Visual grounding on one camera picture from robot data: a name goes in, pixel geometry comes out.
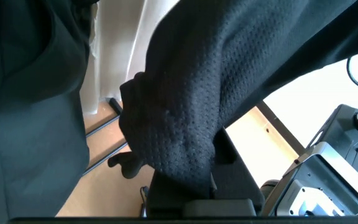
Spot white curtain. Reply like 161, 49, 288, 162
79, 0, 180, 116

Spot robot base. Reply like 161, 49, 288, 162
259, 104, 358, 218

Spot black garment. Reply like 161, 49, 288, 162
107, 0, 358, 197

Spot black clothes rack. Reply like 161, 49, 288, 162
82, 98, 129, 177

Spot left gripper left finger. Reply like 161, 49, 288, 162
146, 172, 211, 218

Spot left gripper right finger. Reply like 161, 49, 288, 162
209, 127, 266, 217

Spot black shorts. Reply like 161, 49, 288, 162
0, 0, 101, 220

